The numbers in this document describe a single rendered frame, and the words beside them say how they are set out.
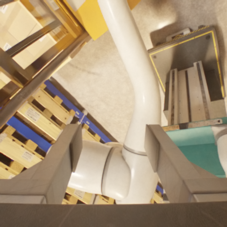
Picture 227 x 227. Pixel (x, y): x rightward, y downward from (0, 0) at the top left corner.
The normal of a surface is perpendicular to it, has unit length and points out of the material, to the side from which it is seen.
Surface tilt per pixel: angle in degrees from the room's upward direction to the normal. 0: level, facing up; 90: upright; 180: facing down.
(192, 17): 0
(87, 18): 0
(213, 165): 90
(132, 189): 37
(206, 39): 0
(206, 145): 90
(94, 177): 46
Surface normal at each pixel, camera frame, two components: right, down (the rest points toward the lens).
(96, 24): -0.26, 0.70
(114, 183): -0.11, 0.10
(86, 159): -0.14, -0.52
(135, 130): -0.63, -0.11
